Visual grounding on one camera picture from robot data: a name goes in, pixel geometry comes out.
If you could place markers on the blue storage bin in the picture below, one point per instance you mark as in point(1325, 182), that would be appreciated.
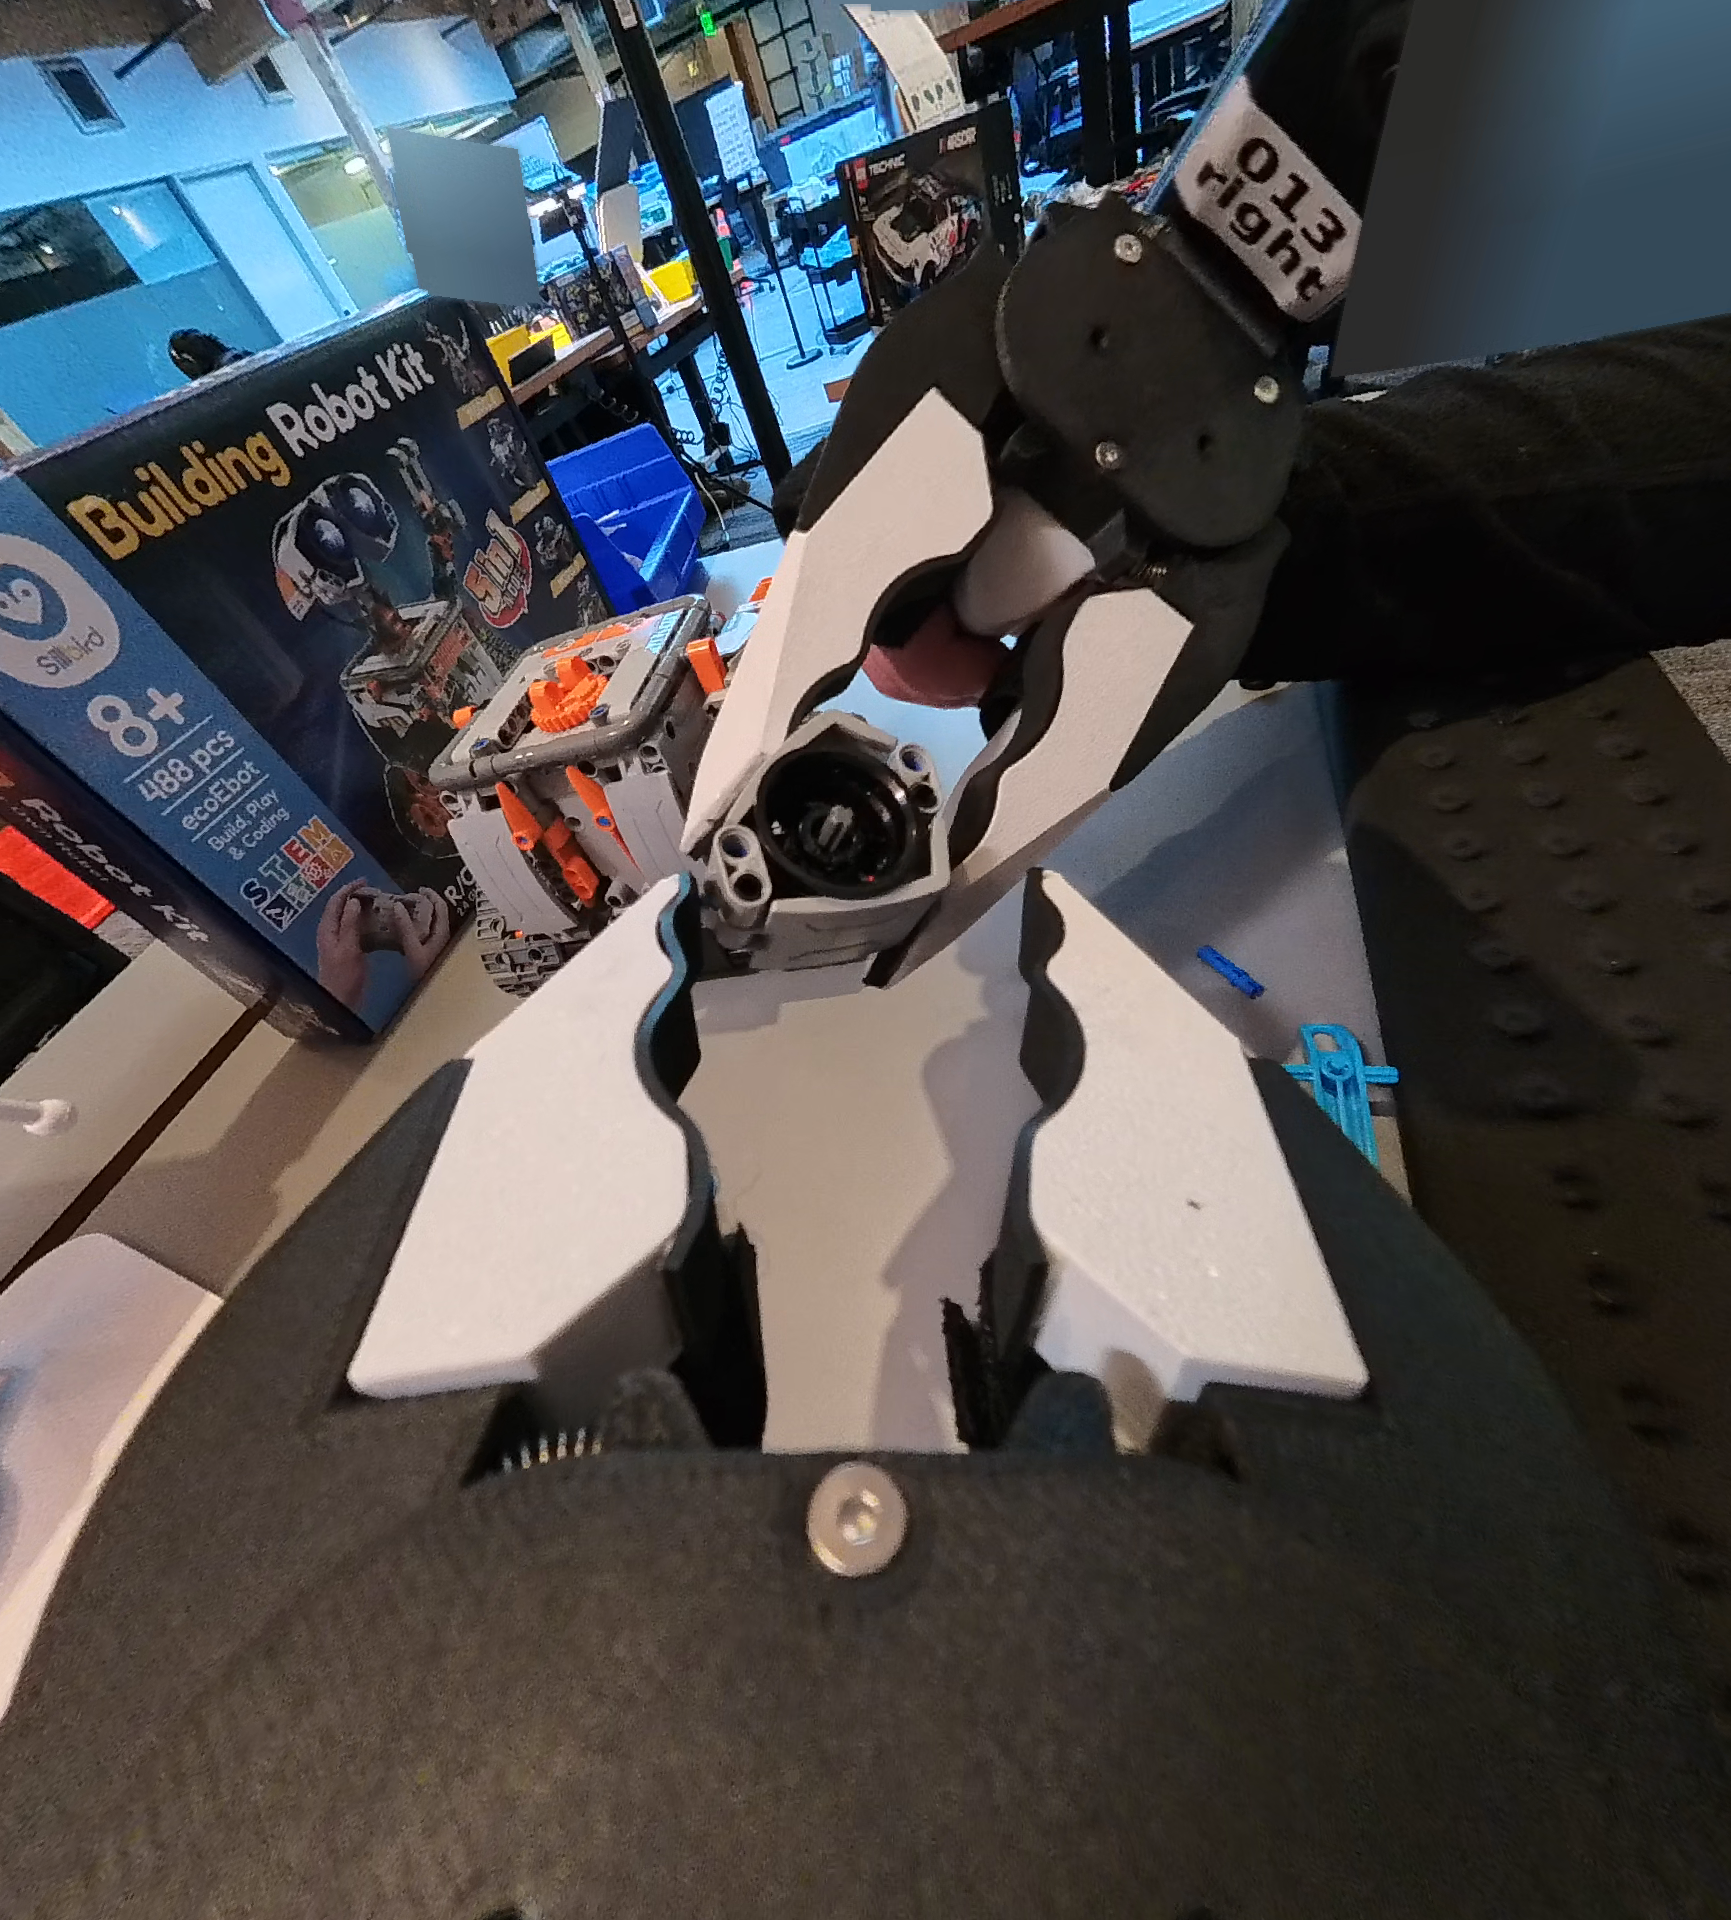
point(626, 511)

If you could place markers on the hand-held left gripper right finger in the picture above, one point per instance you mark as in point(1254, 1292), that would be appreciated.
point(1197, 1201)

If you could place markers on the black dimpled foam mat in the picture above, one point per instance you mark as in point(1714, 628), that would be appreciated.
point(1617, 1201)

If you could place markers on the large grey tracked brick vehicle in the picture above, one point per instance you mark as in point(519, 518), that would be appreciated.
point(583, 750)

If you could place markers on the person's right hand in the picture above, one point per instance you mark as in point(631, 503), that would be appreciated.
point(942, 647)

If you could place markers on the blue connector pin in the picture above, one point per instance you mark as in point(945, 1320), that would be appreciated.
point(1229, 973)

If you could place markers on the light blue paddle piece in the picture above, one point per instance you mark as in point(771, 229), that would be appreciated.
point(1341, 1079)

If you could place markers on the dark metal pole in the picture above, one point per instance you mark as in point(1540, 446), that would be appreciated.
point(680, 242)

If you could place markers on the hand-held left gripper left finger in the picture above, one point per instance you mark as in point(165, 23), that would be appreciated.
point(551, 1201)

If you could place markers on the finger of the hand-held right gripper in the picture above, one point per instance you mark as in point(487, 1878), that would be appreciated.
point(1136, 704)
point(850, 572)

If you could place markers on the dark cardboard box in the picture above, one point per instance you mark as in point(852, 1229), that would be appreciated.
point(925, 209)

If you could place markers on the blue cardboard box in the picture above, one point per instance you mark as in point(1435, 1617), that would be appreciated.
point(207, 661)

